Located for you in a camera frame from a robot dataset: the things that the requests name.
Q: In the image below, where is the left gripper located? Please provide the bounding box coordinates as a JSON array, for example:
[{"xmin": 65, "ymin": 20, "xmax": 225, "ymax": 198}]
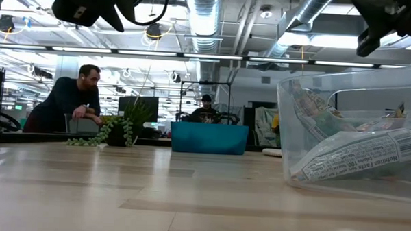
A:
[{"xmin": 50, "ymin": 0, "xmax": 127, "ymax": 33}]

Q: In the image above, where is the white round pad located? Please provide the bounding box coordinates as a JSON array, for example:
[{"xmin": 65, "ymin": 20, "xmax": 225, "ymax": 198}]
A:
[{"xmin": 261, "ymin": 147, "xmax": 283, "ymax": 158}]

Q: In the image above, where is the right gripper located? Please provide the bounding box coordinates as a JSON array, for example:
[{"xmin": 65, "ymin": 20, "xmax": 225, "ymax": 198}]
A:
[{"xmin": 349, "ymin": 0, "xmax": 408, "ymax": 60}]

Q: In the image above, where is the person's hand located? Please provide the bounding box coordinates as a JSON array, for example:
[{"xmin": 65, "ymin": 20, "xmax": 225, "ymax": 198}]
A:
[{"xmin": 71, "ymin": 104, "xmax": 88, "ymax": 121}]

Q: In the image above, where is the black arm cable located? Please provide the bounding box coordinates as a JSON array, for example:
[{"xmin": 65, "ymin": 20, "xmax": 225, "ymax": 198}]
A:
[{"xmin": 124, "ymin": 0, "xmax": 172, "ymax": 28}]

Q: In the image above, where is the black monitor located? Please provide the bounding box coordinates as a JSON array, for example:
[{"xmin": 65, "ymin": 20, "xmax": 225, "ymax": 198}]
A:
[{"xmin": 118, "ymin": 95, "xmax": 160, "ymax": 124}]

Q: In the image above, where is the silver smooth air duct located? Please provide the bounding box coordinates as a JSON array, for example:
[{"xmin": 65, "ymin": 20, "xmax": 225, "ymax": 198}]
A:
[{"xmin": 262, "ymin": 0, "xmax": 336, "ymax": 61}]

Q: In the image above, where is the person with dark cap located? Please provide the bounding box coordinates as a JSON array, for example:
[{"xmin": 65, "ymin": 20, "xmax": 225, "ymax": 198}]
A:
[{"xmin": 190, "ymin": 93, "xmax": 223, "ymax": 124}]

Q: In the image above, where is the thick black cable loop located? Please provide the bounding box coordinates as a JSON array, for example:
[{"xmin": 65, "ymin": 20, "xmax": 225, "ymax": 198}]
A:
[{"xmin": 0, "ymin": 108, "xmax": 23, "ymax": 132}]

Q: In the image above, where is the clear plastic bin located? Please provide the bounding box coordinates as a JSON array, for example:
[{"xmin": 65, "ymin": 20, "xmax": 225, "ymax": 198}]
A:
[{"xmin": 273, "ymin": 61, "xmax": 411, "ymax": 204}]

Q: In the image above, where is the silver corrugated air duct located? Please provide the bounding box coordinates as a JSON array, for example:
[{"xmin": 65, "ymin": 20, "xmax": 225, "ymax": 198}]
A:
[{"xmin": 184, "ymin": 0, "xmax": 224, "ymax": 93}]

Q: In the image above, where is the granola bar showing nutrition facts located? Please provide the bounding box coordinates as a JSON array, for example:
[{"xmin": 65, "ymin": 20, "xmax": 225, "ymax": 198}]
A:
[{"xmin": 288, "ymin": 123, "xmax": 411, "ymax": 186}]

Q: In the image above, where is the patterned cloth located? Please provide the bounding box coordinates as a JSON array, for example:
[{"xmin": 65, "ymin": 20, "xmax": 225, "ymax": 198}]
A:
[{"xmin": 253, "ymin": 106, "xmax": 278, "ymax": 148}]

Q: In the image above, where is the grey chair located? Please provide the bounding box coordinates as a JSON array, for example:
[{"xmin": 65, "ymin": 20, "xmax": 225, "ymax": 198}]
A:
[{"xmin": 64, "ymin": 112, "xmax": 102, "ymax": 135}]

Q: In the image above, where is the black ceiling camera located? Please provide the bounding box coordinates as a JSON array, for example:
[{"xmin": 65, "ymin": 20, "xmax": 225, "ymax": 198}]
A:
[
  {"xmin": 145, "ymin": 22, "xmax": 164, "ymax": 41},
  {"xmin": 0, "ymin": 14, "xmax": 16, "ymax": 34}
]

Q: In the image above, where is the long ceiling light strip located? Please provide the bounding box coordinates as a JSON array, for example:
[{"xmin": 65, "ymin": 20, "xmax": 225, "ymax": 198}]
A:
[{"xmin": 0, "ymin": 42, "xmax": 410, "ymax": 71}]

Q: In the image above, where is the trailing succulent potted plant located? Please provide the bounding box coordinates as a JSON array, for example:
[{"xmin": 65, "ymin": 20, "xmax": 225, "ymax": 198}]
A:
[{"xmin": 66, "ymin": 96, "xmax": 155, "ymax": 149}]

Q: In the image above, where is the person in yellow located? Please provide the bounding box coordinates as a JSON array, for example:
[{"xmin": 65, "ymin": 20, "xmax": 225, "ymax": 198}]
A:
[{"xmin": 271, "ymin": 113, "xmax": 282, "ymax": 146}]

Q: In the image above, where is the round ceiling sensor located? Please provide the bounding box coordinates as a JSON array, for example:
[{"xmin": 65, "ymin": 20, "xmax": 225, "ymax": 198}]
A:
[{"xmin": 259, "ymin": 5, "xmax": 274, "ymax": 20}]

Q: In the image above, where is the blue plastic bin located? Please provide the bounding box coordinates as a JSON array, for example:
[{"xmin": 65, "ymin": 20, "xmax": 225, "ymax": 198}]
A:
[{"xmin": 169, "ymin": 121, "xmax": 250, "ymax": 156}]

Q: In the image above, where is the green granola bar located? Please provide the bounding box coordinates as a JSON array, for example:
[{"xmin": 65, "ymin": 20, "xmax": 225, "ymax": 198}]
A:
[{"xmin": 286, "ymin": 80, "xmax": 360, "ymax": 144}]

